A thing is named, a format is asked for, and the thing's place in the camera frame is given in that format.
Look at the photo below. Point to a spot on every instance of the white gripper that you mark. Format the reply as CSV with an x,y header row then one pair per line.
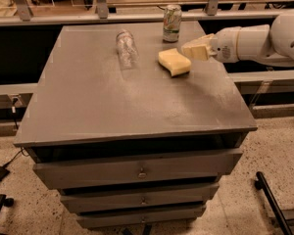
x,y
224,49

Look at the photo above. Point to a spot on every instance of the yellow sponge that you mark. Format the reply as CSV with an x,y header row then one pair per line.
x,y
174,62

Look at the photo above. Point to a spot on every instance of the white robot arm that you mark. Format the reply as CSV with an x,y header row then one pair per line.
x,y
266,44

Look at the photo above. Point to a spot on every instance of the soda can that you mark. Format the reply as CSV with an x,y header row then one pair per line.
x,y
172,20

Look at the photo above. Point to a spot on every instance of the clear plastic bottle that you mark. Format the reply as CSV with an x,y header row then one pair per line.
x,y
127,51

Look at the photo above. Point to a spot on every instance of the grey drawer cabinet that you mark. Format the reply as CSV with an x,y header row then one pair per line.
x,y
87,106

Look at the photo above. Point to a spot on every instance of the black right base leg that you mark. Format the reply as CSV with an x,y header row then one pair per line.
x,y
261,184

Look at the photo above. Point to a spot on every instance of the middle grey drawer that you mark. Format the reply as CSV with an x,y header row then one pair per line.
x,y
136,198

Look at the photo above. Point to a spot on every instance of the grey drawer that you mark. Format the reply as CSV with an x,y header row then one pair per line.
x,y
134,169
150,215
136,198

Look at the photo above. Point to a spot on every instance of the top grey drawer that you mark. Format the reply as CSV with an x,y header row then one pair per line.
x,y
134,169

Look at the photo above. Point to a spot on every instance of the bottom grey drawer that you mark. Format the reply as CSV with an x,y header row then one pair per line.
x,y
150,215

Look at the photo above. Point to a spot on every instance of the metal railing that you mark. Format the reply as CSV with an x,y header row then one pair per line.
x,y
23,12

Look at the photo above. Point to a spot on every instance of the wall power outlet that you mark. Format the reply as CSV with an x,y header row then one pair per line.
x,y
16,101

